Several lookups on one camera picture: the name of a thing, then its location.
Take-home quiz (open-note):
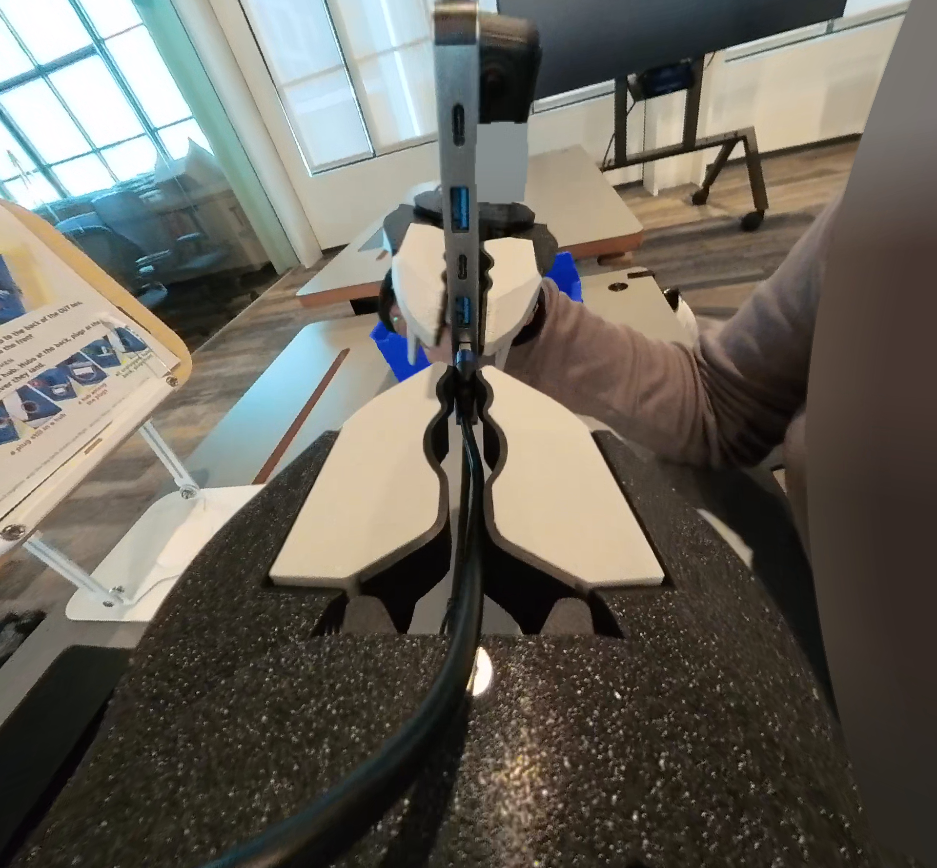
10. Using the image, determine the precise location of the black wheeled screen stand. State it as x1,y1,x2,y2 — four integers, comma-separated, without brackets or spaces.
600,56,770,232

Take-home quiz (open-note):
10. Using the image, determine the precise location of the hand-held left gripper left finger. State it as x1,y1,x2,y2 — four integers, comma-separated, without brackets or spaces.
269,363,450,588

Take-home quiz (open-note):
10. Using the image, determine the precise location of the blue plastic bin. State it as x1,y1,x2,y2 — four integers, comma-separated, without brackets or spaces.
369,249,587,382

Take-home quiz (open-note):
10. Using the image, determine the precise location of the small device under screen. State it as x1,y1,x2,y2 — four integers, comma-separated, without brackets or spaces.
643,61,694,98

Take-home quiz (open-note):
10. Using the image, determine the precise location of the grey desk with wood edge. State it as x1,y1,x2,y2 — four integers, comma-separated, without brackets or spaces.
296,143,645,309

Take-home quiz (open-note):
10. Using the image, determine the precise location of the grid pane window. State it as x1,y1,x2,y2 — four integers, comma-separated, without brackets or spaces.
0,0,213,204

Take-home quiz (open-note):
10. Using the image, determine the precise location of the frosted window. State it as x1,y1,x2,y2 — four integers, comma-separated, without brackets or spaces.
212,0,500,177

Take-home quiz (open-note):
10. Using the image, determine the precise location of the grey usb hub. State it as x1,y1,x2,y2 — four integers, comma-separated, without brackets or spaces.
432,0,484,371

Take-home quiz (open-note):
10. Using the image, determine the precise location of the black usb cable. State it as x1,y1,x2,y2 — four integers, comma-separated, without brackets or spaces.
220,341,488,868

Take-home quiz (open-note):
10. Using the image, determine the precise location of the person's right forearm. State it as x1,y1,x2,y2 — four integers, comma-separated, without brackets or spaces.
505,275,814,470

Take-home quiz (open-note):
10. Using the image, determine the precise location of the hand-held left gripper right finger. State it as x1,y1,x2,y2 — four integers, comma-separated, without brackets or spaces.
476,364,667,591

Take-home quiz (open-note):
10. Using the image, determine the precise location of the grey office chair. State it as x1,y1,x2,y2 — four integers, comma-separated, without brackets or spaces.
55,191,213,305

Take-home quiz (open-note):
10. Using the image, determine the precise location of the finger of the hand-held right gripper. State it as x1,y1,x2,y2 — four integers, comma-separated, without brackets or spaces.
391,222,451,371
476,235,546,371

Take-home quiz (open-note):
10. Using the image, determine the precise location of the pale storage cabinet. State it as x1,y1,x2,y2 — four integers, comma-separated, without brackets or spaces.
150,140,250,265

